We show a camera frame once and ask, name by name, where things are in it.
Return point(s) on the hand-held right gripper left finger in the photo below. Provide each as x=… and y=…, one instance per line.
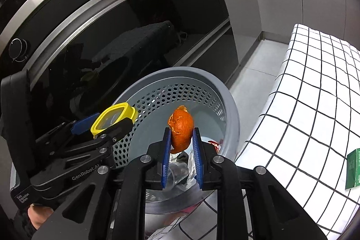
x=166, y=158

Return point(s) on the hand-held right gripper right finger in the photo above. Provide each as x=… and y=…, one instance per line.
x=198, y=158

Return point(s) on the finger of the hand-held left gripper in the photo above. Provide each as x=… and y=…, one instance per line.
x=81, y=124
x=118, y=130

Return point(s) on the red snack wrapper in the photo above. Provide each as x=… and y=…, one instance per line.
x=215, y=145

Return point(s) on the orange peel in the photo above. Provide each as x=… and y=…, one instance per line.
x=182, y=127

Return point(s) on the grey perforated waste basket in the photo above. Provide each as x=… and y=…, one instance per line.
x=197, y=74

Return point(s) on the person's left hand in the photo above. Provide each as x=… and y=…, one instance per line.
x=39, y=216

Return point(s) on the dark crumpled cloth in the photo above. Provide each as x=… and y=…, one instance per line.
x=183, y=157

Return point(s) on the clear plastic cup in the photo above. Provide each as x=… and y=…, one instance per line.
x=178, y=172

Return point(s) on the black stove knob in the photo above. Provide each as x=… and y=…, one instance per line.
x=18, y=49

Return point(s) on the black glass stove cabinet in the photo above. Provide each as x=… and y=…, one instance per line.
x=112, y=18

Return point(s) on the green box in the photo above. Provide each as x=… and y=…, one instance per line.
x=354, y=169

